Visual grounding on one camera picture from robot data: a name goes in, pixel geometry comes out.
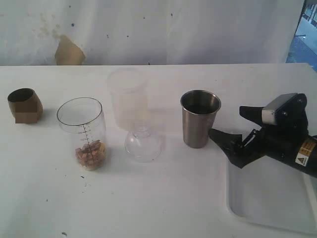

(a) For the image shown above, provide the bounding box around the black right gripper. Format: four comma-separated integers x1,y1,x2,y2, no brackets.
209,93,309,169

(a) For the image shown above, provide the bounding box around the frosted plastic cup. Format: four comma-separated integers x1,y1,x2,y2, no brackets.
107,68,148,131

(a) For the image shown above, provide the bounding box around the stainless steel cup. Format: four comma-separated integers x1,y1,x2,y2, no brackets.
180,90,221,149

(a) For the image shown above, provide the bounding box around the brown wooden cup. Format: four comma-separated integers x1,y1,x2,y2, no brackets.
7,88,43,124

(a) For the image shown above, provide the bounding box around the clear dome shaker lid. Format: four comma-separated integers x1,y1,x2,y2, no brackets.
124,125,161,163

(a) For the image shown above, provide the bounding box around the clear measuring shaker cup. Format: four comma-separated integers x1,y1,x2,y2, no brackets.
56,97,106,163

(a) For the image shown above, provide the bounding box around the clear plastic tray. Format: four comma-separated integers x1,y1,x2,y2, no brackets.
226,157,317,236

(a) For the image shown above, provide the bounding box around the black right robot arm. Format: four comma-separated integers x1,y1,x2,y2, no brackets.
209,93,317,177

